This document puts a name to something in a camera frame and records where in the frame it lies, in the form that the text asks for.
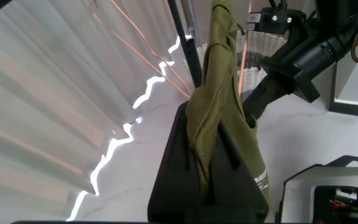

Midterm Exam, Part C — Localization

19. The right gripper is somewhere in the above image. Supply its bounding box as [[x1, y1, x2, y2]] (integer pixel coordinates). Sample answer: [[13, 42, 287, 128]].
[[242, 35, 346, 121]]

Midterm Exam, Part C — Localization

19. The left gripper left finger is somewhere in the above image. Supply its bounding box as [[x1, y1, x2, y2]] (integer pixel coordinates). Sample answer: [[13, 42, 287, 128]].
[[147, 101, 205, 222]]

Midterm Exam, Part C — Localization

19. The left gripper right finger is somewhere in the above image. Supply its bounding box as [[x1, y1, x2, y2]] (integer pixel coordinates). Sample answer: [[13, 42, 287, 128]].
[[206, 120, 270, 222]]

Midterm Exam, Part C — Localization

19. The green shirt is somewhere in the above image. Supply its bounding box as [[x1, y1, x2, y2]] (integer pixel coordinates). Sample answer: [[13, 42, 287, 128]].
[[185, 0, 273, 218]]

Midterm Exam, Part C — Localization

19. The white laundry basket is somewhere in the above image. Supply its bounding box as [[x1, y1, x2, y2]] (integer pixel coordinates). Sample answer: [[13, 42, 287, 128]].
[[183, 29, 288, 102]]

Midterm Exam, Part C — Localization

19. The black clothes rack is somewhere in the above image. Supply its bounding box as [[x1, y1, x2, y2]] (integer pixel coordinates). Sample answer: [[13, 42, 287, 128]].
[[0, 0, 203, 88]]

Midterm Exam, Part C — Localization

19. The white curtain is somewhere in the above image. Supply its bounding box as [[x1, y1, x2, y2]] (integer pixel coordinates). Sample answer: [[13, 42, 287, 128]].
[[0, 0, 195, 222]]

